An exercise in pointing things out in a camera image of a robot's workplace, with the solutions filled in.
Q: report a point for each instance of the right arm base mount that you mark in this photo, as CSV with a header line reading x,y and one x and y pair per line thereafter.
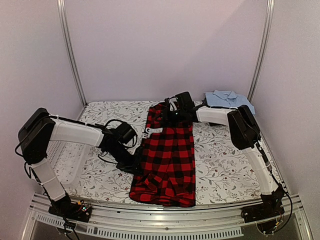
x,y
266,217

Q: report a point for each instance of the floral table cloth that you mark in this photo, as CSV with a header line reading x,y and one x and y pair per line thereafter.
x,y
222,173

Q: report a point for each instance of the aluminium post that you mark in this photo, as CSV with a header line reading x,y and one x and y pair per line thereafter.
x,y
61,6
262,48

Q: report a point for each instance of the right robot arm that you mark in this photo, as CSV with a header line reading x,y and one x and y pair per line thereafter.
x,y
245,136

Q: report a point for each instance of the white plastic basket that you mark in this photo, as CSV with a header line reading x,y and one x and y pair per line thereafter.
x,y
67,160

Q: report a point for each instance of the red black plaid shirt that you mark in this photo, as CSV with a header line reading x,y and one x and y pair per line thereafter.
x,y
167,163

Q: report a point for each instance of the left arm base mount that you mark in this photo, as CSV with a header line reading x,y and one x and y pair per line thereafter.
x,y
65,208

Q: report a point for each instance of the aluminium front rail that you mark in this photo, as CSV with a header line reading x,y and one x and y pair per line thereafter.
x,y
122,221

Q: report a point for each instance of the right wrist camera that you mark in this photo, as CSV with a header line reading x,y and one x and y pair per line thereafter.
x,y
171,103

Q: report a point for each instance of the left aluminium post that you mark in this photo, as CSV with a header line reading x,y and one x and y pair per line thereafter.
x,y
61,6

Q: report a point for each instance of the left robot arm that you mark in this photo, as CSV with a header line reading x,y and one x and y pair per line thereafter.
x,y
42,128

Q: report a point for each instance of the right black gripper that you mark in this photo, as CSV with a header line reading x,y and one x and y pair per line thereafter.
x,y
166,117

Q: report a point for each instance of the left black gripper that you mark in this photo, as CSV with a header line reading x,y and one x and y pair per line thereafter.
x,y
132,167

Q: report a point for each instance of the light blue folded shirt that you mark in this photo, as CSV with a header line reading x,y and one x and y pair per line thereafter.
x,y
227,99

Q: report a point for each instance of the right aluminium post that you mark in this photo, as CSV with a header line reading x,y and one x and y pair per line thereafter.
x,y
262,48

